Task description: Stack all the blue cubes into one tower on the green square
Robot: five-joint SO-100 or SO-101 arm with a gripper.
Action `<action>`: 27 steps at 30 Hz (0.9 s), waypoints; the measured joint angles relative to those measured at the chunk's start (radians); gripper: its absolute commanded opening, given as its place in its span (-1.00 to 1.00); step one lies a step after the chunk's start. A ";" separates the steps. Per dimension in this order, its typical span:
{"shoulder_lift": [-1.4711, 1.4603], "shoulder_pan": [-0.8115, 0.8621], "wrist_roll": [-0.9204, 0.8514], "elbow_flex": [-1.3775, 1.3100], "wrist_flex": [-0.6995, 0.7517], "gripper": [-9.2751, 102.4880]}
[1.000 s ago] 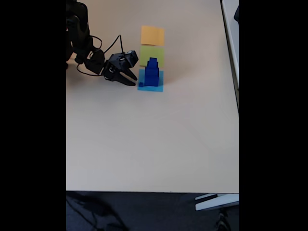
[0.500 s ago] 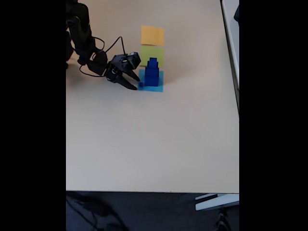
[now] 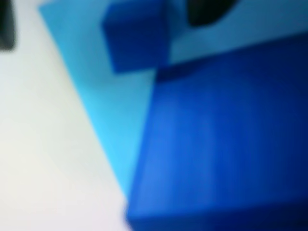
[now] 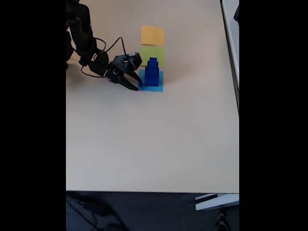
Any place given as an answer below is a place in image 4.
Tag white neighbouring desk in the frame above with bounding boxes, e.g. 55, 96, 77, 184
220, 0, 240, 116

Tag orange paper square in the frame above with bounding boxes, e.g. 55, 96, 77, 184
141, 26, 165, 46

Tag green paper square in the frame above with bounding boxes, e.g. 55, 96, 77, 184
140, 45, 165, 67

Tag black floor cables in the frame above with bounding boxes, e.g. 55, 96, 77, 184
66, 193, 126, 231

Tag large blue cube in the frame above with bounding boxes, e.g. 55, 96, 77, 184
144, 68, 160, 87

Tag light blue paper square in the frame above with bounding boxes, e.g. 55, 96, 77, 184
138, 69, 164, 93

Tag medium blue cube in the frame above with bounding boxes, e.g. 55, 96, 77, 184
147, 62, 159, 75

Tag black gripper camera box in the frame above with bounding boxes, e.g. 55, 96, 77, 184
127, 51, 143, 68

